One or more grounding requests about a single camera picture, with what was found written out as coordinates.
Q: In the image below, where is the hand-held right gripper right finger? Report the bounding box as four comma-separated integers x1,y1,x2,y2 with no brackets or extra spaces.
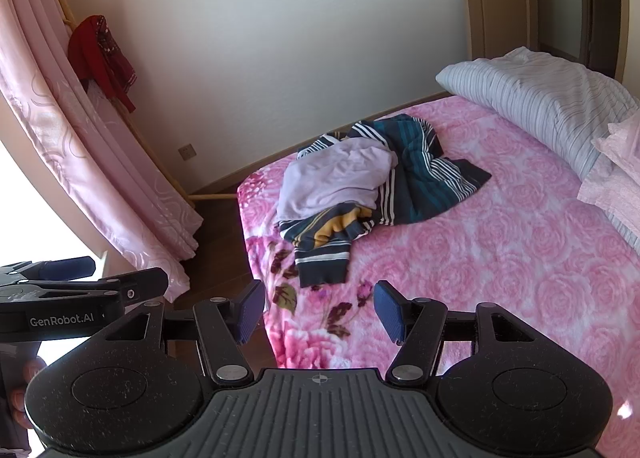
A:
373,280,548,387

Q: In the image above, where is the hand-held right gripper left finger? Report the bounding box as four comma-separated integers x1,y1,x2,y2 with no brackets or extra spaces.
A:
92,279,266,387

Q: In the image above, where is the lilac garment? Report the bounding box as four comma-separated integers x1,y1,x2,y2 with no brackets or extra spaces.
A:
276,137,399,222

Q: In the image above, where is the teal striped garment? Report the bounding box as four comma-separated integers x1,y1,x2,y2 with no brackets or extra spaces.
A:
296,114,493,228

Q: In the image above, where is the red garment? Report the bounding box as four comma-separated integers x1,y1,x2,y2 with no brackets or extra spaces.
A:
67,15,137,114

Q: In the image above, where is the pink curtain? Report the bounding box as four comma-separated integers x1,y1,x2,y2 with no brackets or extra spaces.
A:
0,0,205,304

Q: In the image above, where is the pink floral blanket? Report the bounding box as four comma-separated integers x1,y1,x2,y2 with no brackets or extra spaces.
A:
236,94,640,439

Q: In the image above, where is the pink pillow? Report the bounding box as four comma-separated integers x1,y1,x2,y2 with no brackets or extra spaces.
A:
576,115,640,235

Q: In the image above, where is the navy yellow striped garment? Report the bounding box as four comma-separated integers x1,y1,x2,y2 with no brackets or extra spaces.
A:
278,203,377,289

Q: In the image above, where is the person's left hand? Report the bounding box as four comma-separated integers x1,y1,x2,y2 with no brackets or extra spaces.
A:
9,357,49,431

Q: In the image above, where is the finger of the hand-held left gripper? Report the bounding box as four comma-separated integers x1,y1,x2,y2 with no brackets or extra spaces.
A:
0,256,97,285
20,267,170,313

